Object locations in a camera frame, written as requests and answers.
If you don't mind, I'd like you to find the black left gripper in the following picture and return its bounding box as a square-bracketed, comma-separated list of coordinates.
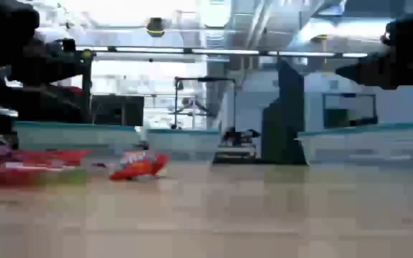
[7, 39, 85, 85]

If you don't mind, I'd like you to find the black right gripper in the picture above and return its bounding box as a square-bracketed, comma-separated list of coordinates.
[335, 9, 413, 90]

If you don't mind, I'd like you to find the medium teal-rimmed plastic lid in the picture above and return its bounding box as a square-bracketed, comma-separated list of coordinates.
[297, 122, 413, 138]

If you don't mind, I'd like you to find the large clear plastic container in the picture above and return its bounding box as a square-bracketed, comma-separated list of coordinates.
[14, 120, 140, 156]

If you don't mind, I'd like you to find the medium clear plastic container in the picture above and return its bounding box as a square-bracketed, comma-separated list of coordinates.
[297, 122, 413, 169]

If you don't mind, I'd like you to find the red Skittles candy pack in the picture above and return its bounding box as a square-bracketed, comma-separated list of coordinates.
[108, 150, 171, 181]

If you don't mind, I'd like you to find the clear container with blue rim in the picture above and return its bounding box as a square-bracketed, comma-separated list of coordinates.
[145, 128, 222, 135]

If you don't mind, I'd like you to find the small clear plastic container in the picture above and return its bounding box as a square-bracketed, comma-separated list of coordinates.
[145, 128, 222, 162]

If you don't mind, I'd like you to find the small green candy pack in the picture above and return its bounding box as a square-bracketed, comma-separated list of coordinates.
[34, 168, 88, 186]

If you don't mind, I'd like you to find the small red object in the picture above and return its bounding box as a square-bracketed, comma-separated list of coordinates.
[60, 85, 84, 97]

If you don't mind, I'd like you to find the black pole with yellow cap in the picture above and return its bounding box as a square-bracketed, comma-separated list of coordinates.
[80, 49, 93, 123]

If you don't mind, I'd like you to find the black desk shelf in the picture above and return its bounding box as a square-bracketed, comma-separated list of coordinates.
[0, 84, 85, 125]

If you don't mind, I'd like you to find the black flat monitor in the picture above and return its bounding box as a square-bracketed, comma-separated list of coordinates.
[90, 95, 145, 127]

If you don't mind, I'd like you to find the dark partition pillar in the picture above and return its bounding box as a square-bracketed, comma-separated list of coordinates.
[262, 59, 306, 166]

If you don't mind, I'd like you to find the long ceiling light strip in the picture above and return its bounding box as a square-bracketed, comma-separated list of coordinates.
[75, 45, 369, 59]

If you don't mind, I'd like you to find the black background robot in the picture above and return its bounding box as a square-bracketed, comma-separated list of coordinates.
[213, 127, 261, 164]

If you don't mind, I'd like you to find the black tubular stand frame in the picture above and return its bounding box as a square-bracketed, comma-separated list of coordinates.
[172, 76, 237, 130]

